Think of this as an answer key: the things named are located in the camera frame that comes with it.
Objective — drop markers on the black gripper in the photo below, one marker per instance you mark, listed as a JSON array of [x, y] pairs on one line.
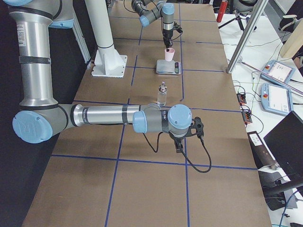
[[167, 34], [178, 143]]

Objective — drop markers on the pink paper cup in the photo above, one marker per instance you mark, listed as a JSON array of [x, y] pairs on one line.
[[169, 54]]

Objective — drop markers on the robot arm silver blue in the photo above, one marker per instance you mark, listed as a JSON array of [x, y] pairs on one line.
[[149, 11], [42, 117]]

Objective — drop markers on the digital kitchen scale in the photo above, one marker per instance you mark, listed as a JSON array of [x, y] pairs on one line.
[[168, 67]]

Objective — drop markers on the orange connector module near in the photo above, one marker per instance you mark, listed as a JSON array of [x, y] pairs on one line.
[[246, 114]]

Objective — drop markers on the orange connector module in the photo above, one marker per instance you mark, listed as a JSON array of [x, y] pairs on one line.
[[241, 96], [246, 114]]

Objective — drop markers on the orange connector module far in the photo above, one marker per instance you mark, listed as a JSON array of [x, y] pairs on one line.
[[241, 96]]

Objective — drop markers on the red cylinder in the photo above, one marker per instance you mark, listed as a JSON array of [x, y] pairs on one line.
[[222, 10]]

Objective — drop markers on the black box with label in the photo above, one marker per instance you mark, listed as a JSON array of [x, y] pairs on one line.
[[260, 152]]

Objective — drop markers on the near teach pendant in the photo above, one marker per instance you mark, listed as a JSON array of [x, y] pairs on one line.
[[276, 99]]

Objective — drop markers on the teach pendant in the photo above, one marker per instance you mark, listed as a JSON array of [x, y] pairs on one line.
[[276, 99], [278, 72]]

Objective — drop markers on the black laptop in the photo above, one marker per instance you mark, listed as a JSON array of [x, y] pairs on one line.
[[285, 142]]

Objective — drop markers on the far teach pendant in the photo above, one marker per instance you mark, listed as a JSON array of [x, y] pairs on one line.
[[278, 72]]

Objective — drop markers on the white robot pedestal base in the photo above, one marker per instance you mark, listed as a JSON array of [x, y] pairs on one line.
[[108, 62]]

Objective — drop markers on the black camera tripod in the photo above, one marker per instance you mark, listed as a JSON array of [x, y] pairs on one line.
[[238, 17]]

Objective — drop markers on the aluminium frame post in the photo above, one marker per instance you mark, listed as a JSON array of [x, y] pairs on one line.
[[257, 12]]

